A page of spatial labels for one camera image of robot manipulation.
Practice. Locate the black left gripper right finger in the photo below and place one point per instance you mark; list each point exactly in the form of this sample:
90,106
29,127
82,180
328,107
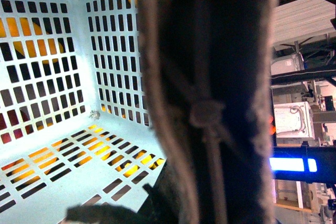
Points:
206,71

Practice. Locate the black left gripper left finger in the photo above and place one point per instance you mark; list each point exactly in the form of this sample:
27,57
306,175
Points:
161,206

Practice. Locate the light blue plastic basket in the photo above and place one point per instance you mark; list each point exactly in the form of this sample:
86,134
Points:
75,129

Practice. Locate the white washing machine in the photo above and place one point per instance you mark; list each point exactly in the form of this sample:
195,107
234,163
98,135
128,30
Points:
294,120

